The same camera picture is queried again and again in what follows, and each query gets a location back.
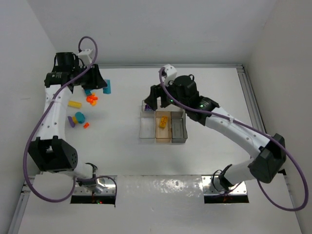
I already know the teal 2x4 lego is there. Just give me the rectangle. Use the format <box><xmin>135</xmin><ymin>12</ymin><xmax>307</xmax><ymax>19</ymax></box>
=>
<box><xmin>102</xmin><ymin>79</ymin><xmax>111</xmax><ymax>95</ymax></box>

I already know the purple printed lego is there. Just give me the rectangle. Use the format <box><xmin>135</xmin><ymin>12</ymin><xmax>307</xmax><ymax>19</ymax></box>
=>
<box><xmin>143</xmin><ymin>104</ymin><xmax>154</xmax><ymax>114</ymax></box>

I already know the long yellow lego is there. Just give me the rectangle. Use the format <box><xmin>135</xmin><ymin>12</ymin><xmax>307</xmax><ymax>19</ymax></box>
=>
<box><xmin>68</xmin><ymin>101</ymin><xmax>82</xmax><ymax>109</ymax></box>

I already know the teal round lego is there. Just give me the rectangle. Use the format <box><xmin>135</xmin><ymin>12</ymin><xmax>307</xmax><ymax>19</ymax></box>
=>
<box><xmin>74</xmin><ymin>112</ymin><xmax>85</xmax><ymax>124</ymax></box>

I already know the purple and yellow lego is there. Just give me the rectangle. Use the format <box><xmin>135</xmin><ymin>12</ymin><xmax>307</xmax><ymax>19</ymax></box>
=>
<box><xmin>67</xmin><ymin>116</ymin><xmax>77</xmax><ymax>128</ymax></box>

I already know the small orange lego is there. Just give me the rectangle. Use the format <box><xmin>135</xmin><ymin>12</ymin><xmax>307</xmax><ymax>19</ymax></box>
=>
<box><xmin>83</xmin><ymin>122</ymin><xmax>90</xmax><ymax>129</ymax></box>

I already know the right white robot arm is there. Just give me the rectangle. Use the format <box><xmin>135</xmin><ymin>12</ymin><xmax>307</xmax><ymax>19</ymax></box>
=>
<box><xmin>144</xmin><ymin>75</ymin><xmax>286</xmax><ymax>191</ymax></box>

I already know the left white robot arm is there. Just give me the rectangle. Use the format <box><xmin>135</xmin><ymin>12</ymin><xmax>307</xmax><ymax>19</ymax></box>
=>
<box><xmin>28</xmin><ymin>49</ymin><xmax>107</xmax><ymax>180</ymax></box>

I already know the teal square lego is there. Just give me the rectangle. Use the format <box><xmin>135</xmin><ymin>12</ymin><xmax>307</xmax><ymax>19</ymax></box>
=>
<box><xmin>84</xmin><ymin>90</ymin><xmax>92</xmax><ymax>96</ymax></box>

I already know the orange lego cluster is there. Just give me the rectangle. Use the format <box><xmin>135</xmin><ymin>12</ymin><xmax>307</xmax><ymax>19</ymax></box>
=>
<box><xmin>86</xmin><ymin>93</ymin><xmax>98</xmax><ymax>106</ymax></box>

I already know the clear rear container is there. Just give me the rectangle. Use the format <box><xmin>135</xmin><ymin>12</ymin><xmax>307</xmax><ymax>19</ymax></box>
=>
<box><xmin>140</xmin><ymin>98</ymin><xmax>183</xmax><ymax>118</ymax></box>

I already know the clear front-left container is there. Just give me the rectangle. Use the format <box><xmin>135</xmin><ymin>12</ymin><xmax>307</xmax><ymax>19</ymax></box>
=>
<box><xmin>139</xmin><ymin>117</ymin><xmax>156</xmax><ymax>139</ymax></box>

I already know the grey plastic container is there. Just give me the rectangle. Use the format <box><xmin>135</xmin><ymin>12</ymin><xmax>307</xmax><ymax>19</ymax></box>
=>
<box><xmin>171</xmin><ymin>112</ymin><xmax>188</xmax><ymax>144</ymax></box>

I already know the amber plastic container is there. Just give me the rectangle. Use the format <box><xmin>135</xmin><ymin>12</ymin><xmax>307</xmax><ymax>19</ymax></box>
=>
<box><xmin>155</xmin><ymin>111</ymin><xmax>172</xmax><ymax>143</ymax></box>

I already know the white front cover panel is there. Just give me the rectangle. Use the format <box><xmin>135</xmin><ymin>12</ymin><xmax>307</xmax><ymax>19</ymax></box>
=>
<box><xmin>19</xmin><ymin>176</ymin><xmax>301</xmax><ymax>234</ymax></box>

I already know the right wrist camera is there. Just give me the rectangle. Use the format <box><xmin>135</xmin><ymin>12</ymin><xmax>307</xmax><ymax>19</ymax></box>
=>
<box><xmin>161</xmin><ymin>64</ymin><xmax>177</xmax><ymax>86</ymax></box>

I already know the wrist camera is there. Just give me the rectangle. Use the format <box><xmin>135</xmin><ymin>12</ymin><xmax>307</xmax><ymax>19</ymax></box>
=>
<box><xmin>161</xmin><ymin>64</ymin><xmax>177</xmax><ymax>86</ymax></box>
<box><xmin>78</xmin><ymin>49</ymin><xmax>93</xmax><ymax>66</ymax></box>

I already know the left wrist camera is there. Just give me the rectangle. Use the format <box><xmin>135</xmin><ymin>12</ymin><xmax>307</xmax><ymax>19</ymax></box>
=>
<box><xmin>78</xmin><ymin>49</ymin><xmax>93</xmax><ymax>66</ymax></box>

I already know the rear aluminium rail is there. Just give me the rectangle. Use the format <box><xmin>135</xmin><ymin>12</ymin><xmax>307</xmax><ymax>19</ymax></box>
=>
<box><xmin>97</xmin><ymin>63</ymin><xmax>244</xmax><ymax>70</ymax></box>

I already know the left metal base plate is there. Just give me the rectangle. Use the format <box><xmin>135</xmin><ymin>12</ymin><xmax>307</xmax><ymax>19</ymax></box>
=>
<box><xmin>74</xmin><ymin>175</ymin><xmax>117</xmax><ymax>196</ymax></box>

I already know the metal base plate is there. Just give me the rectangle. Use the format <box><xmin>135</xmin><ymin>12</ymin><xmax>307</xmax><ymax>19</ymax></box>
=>
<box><xmin>202</xmin><ymin>174</ymin><xmax>248</xmax><ymax>195</ymax></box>
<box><xmin>74</xmin><ymin>175</ymin><xmax>117</xmax><ymax>196</ymax></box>

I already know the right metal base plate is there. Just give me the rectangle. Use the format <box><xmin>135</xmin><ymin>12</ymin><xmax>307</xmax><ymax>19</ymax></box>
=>
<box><xmin>202</xmin><ymin>174</ymin><xmax>248</xmax><ymax>195</ymax></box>

